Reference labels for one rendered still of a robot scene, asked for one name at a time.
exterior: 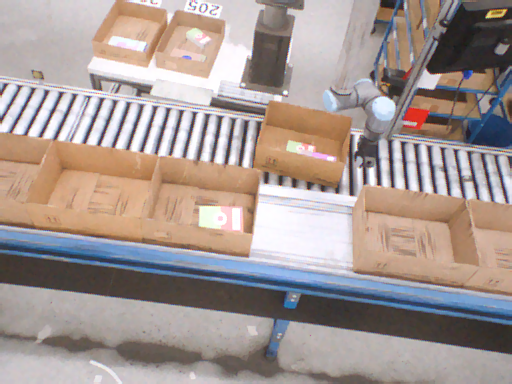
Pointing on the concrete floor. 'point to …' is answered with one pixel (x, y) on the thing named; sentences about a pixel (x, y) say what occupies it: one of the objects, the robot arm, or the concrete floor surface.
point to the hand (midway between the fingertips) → (359, 167)
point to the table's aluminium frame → (152, 88)
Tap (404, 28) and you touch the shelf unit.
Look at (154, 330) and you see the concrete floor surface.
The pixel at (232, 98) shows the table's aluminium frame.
